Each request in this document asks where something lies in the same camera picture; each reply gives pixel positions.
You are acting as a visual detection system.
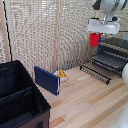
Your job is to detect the small white bowl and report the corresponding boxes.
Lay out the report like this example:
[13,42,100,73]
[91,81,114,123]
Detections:
[54,69,70,83]

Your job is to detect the red plastic cup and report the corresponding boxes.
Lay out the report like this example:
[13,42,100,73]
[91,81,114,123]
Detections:
[89,32,102,48]

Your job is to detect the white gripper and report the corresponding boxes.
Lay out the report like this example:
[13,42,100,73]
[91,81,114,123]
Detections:
[87,17,122,44]

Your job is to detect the yellow food pieces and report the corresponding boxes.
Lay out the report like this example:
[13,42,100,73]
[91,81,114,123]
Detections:
[56,69,68,79]

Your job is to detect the woven rattan folding screen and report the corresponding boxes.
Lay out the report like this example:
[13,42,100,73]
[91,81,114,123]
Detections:
[0,0,111,79]

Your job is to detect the blue hardcover book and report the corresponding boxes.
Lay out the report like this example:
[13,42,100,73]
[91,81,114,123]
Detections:
[33,65,61,97]

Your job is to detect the black wire dish rack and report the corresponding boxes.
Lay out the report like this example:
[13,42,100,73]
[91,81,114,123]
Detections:
[96,37,128,76]

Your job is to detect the thin black pole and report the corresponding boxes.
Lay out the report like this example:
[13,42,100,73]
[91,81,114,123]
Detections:
[2,0,14,63]

